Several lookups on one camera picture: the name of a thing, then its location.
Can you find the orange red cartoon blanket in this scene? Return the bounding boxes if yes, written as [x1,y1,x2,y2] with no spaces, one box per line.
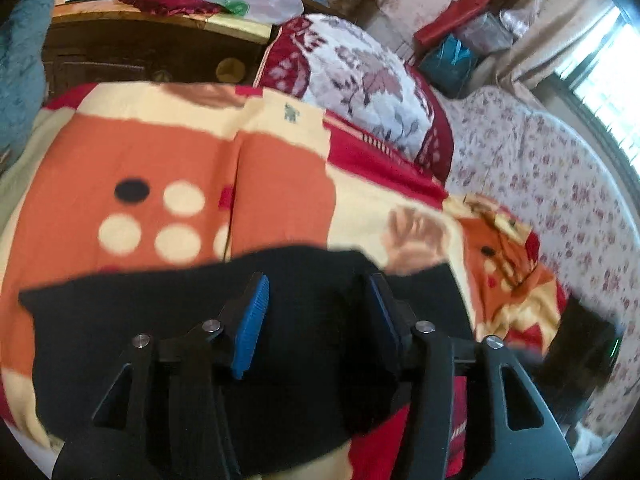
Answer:
[1,82,565,479]

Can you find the beige curtain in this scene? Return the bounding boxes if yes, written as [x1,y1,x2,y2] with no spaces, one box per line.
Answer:
[489,0,613,108]

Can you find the transparent storage bag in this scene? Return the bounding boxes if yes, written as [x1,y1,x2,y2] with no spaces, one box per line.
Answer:
[454,13,514,56]

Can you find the maroon knitted cloth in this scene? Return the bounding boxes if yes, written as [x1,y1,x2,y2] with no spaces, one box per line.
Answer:
[116,0,226,16]

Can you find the red cloth bundle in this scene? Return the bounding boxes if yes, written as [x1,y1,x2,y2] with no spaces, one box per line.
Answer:
[414,0,508,50]

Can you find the pink floral bed sheet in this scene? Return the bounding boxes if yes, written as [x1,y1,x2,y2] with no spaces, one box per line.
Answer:
[437,86,639,436]

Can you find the wooden bedside cabinet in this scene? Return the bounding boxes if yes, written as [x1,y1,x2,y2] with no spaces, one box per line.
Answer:
[42,0,274,98]

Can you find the white maroon floral pillow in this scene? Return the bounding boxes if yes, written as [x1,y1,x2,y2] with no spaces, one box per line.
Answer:
[255,14,454,183]

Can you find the teal plastic bag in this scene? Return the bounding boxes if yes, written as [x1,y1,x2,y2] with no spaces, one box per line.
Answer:
[418,34,478,99]

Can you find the black pants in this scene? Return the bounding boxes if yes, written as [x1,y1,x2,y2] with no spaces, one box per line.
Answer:
[19,246,472,479]

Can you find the teal fluffy blanket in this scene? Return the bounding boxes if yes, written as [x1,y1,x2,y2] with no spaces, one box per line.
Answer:
[0,0,55,170]

